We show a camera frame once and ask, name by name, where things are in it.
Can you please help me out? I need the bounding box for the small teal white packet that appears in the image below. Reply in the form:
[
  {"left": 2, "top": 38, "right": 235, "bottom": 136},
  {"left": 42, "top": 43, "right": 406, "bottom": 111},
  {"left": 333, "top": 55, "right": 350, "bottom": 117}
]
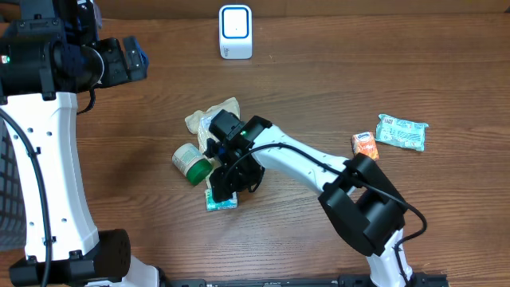
[{"left": 205, "top": 189, "right": 238, "bottom": 211}]

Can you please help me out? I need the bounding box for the white bottle with green cap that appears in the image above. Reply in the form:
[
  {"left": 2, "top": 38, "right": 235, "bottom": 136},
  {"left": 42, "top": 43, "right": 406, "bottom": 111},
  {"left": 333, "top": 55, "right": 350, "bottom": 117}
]
[{"left": 172, "top": 143, "right": 213, "bottom": 186}]

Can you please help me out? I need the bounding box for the clear plastic pouch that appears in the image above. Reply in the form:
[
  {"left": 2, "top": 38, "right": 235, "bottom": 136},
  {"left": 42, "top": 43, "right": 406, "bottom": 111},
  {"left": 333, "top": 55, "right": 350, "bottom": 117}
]
[{"left": 184, "top": 96, "right": 241, "bottom": 188}]

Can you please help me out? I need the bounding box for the orange Kleenex tissue pack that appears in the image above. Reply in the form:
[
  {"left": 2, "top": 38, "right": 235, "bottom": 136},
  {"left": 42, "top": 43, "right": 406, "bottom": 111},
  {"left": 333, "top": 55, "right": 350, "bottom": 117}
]
[{"left": 351, "top": 132, "right": 379, "bottom": 160}]

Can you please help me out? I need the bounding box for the teal tissue pack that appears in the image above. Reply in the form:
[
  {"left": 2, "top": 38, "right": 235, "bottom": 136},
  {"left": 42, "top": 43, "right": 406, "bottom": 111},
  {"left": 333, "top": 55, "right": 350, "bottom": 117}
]
[{"left": 375, "top": 114, "right": 429, "bottom": 151}]

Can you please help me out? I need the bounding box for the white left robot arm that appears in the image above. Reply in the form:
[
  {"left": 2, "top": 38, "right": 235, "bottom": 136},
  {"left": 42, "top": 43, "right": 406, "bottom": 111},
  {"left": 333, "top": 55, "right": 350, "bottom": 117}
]
[{"left": 1, "top": 0, "right": 164, "bottom": 286}]

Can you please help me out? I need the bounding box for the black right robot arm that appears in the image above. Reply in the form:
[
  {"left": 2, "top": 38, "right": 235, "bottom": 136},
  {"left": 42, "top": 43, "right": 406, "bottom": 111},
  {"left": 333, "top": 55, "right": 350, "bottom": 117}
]
[{"left": 205, "top": 110, "right": 414, "bottom": 286}]

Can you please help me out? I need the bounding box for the white barcode scanner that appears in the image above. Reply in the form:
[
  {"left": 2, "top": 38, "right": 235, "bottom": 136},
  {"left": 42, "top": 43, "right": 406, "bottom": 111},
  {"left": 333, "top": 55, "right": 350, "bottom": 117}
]
[{"left": 218, "top": 4, "right": 253, "bottom": 60}]

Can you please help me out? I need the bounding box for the grey plastic basket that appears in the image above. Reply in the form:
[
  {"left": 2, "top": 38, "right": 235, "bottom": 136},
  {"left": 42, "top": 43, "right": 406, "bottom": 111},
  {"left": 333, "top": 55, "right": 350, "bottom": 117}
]
[{"left": 0, "top": 120, "right": 26, "bottom": 251}]

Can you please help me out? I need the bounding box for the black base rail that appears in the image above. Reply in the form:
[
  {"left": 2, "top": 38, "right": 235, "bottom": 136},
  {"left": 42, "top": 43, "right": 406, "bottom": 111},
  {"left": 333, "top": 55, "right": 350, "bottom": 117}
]
[{"left": 163, "top": 273, "right": 450, "bottom": 287}]

